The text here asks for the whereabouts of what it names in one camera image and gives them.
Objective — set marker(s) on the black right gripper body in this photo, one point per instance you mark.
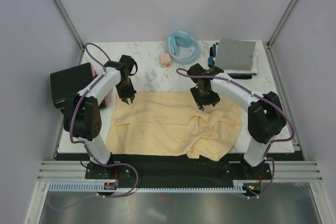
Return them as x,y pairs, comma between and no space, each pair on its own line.
204,97

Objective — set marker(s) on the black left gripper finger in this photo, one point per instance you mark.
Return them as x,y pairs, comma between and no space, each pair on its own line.
126,100
132,98

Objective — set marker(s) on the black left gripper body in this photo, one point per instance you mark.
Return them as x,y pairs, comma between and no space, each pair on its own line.
125,88

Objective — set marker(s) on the yellow t shirt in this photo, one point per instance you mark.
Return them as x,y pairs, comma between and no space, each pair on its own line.
170,124

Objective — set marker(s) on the small pink cube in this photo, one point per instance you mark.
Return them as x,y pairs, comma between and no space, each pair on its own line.
165,60

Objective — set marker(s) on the black pink drawer organizer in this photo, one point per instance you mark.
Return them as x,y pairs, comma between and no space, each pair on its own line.
70,81

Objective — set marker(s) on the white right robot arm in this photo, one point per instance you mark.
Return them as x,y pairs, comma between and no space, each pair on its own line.
265,117

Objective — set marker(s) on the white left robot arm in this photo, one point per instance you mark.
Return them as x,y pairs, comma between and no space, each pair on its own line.
82,118

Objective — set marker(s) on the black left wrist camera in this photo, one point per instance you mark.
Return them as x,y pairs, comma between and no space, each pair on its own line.
130,63

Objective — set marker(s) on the aluminium frame post right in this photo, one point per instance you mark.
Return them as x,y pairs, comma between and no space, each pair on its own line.
290,7

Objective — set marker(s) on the aluminium frame post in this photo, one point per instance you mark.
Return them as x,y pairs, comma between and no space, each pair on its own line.
290,7
66,18

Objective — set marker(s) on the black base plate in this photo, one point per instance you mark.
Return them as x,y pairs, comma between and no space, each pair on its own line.
123,172

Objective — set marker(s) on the white slotted cable duct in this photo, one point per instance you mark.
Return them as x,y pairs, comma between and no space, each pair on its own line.
106,187

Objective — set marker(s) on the aluminium frame rail front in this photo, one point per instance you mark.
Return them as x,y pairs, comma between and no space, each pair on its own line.
285,171

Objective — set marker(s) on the aluminium frame post left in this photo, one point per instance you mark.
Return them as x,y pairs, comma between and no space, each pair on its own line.
66,18

